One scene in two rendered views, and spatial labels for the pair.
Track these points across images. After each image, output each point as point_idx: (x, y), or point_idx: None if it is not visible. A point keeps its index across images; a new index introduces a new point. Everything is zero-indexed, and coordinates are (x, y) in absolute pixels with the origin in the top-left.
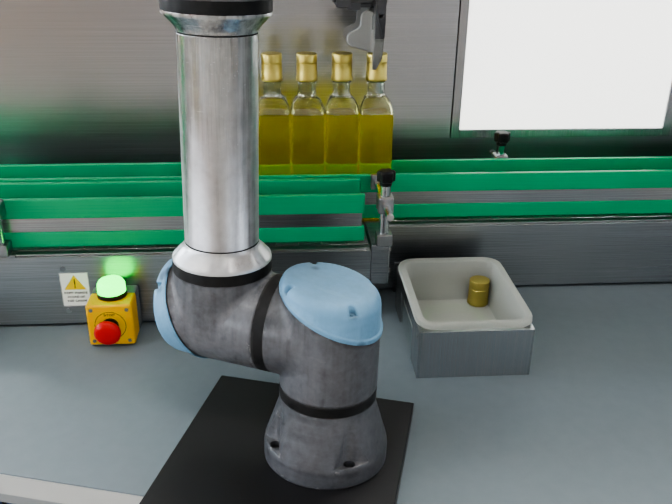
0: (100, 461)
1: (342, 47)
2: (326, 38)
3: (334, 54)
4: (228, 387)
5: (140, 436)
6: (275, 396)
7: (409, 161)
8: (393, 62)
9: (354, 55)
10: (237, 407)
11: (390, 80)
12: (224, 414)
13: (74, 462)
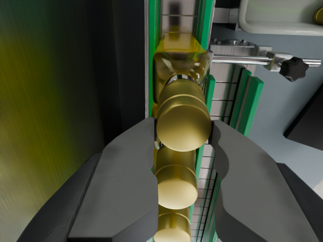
0: (315, 172)
1: (23, 162)
2: (21, 203)
3: (186, 207)
4: (299, 136)
5: (305, 162)
6: (316, 116)
7: (155, 3)
8: (6, 30)
9: (27, 129)
10: (318, 133)
11: (37, 32)
12: (322, 138)
13: (311, 179)
